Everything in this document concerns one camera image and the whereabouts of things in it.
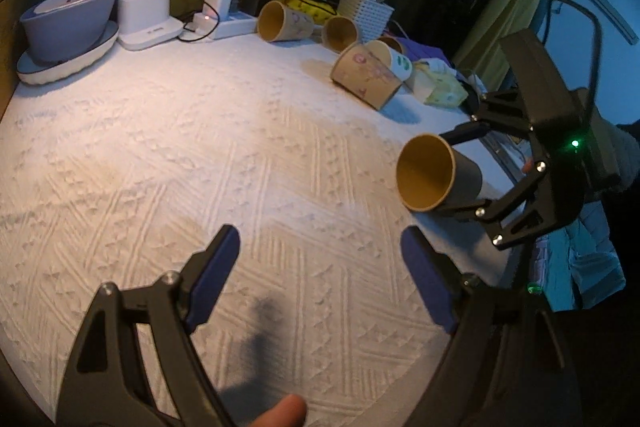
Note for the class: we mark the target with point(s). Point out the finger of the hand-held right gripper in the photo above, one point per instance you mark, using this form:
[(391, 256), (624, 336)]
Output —
[(500, 112), (520, 212)]

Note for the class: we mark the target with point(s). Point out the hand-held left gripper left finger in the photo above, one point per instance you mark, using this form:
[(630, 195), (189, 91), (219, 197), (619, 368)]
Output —
[(216, 267)]

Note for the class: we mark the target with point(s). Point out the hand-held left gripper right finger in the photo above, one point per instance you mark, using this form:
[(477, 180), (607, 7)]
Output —
[(425, 267)]

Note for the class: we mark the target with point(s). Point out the dark brown paper cup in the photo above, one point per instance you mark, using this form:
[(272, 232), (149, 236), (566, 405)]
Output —
[(425, 172)]

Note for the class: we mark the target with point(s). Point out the white green print cup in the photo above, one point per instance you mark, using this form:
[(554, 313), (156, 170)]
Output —
[(401, 66)]

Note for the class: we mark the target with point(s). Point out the tan paper cup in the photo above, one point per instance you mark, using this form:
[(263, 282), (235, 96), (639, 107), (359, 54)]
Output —
[(392, 44), (339, 34), (280, 22)]

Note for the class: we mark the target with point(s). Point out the pink print paper cup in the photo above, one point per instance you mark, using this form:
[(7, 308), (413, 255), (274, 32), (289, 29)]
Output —
[(367, 74)]

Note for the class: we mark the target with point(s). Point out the person's left hand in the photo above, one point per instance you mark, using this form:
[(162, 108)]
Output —
[(280, 412)]

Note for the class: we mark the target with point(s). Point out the yellow tissue pack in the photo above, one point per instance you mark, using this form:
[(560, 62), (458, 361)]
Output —
[(437, 89)]

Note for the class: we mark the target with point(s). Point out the light blue garment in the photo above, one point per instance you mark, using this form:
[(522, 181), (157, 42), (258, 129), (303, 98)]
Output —
[(585, 262)]

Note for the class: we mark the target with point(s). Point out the purple cloth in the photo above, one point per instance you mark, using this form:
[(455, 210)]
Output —
[(425, 49)]

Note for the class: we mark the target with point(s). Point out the yellow curtain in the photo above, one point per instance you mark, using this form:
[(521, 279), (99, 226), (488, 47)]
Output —
[(510, 7)]

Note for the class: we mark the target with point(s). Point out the white textured cover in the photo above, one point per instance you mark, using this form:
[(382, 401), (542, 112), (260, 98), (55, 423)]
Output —
[(200, 157)]

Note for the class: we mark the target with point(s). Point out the white woven basket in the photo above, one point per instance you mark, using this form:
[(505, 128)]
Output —
[(365, 14)]

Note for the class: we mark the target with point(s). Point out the yellow snack packet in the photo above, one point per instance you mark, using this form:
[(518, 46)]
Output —
[(305, 6)]

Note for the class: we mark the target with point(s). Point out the white power strip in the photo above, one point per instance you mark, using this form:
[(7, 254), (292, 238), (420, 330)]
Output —
[(235, 26)]

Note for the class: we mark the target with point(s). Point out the white shallow dish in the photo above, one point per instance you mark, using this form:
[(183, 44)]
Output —
[(60, 69)]

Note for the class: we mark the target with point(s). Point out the white toothbrush holder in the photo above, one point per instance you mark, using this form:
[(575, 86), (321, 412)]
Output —
[(145, 17)]

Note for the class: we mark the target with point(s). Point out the purple bowl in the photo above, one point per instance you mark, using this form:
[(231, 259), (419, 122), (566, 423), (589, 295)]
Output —
[(67, 24)]

